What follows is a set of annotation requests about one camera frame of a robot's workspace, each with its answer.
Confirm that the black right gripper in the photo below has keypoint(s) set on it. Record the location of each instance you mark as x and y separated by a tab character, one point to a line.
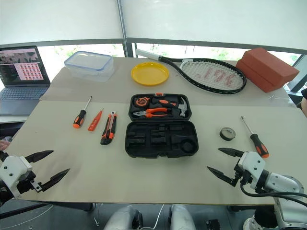
243	179

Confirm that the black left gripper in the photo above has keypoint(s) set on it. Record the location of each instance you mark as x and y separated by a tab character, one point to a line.
25	184

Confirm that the Phillips screwdriver orange black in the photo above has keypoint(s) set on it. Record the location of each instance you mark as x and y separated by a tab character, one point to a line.
259	143

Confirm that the flat head screwdriver orange black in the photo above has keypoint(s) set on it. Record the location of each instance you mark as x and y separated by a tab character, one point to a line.
78	121

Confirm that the orange voltage tester pen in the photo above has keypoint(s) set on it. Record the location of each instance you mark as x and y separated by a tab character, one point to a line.
93	123

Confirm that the orange black utility knife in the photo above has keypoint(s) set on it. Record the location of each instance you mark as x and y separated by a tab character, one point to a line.
108	134

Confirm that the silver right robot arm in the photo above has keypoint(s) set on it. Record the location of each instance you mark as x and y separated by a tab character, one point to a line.
283	182

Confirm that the black tool case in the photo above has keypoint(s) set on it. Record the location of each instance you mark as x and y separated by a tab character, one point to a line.
144	148

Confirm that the black electrical tape roll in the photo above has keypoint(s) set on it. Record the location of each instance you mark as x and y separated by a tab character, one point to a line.
223	137

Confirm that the silver rounded robot shell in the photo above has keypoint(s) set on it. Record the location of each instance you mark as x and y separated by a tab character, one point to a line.
182	218
120	218

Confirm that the dark laptop computer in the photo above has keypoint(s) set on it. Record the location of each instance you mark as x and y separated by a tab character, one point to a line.
21	95

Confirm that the bystander in dark clothes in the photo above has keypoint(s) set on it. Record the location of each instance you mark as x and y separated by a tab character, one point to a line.
304	94

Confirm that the brick red cardboard box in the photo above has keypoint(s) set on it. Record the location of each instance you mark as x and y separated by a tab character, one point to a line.
266	67

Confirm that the black orange tape measure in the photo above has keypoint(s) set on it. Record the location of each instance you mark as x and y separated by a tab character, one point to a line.
141	101

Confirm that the clear plastic container blue lid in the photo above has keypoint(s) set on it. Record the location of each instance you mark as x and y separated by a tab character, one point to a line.
88	62

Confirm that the yellow plastic plate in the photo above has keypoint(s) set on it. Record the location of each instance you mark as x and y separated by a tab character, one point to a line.
149	73

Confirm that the black tennis racket white grip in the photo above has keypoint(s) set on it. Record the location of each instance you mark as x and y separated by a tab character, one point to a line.
146	54

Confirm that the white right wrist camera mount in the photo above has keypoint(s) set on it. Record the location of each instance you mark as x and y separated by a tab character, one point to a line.
251	163

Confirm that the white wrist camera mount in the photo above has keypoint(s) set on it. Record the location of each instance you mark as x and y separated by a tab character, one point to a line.
251	163
10	170

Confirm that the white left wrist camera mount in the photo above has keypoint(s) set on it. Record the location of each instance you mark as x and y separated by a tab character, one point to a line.
10	170

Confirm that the grey metal window frame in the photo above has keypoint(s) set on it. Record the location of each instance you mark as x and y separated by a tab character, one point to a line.
128	49

